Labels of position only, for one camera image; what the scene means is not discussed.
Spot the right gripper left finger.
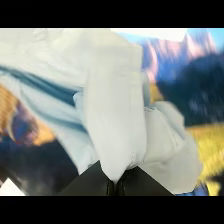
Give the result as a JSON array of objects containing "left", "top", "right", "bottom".
[{"left": 57, "top": 160, "right": 115, "bottom": 197}]

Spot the white shirt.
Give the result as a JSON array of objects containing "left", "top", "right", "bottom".
[{"left": 0, "top": 28, "right": 204, "bottom": 197}]

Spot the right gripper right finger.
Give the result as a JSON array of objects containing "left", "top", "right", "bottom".
[{"left": 116, "top": 165, "right": 175, "bottom": 197}]

